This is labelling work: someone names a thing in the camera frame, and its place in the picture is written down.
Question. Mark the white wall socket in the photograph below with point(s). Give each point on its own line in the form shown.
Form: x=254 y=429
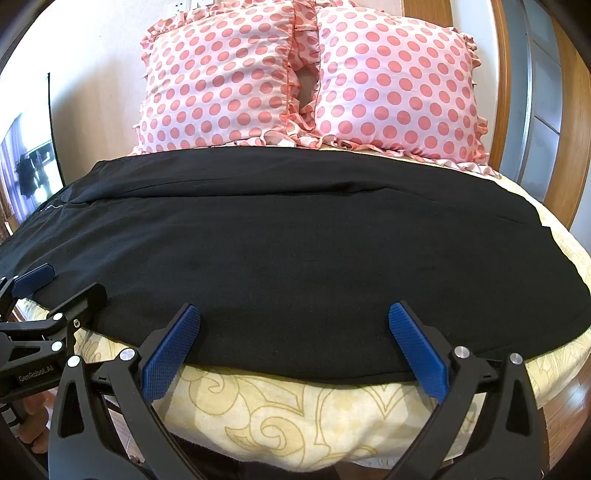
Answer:
x=190 y=4

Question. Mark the black pants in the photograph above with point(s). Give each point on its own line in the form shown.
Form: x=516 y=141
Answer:
x=295 y=267

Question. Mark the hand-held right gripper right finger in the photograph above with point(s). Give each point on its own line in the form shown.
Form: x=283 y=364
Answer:
x=418 y=353

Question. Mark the yellow patterned bed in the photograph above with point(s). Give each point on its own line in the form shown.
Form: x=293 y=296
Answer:
x=286 y=415

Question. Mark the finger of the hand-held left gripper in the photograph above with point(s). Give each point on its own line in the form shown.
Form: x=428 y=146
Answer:
x=76 y=305
x=33 y=279

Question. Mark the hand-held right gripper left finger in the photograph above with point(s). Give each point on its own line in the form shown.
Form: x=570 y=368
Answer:
x=170 y=353

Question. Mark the wooden framed sliding door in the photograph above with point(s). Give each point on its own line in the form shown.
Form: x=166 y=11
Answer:
x=540 y=92

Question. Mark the pink polka dot pillow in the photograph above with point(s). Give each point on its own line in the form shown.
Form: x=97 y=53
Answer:
x=217 y=87
x=392 y=83

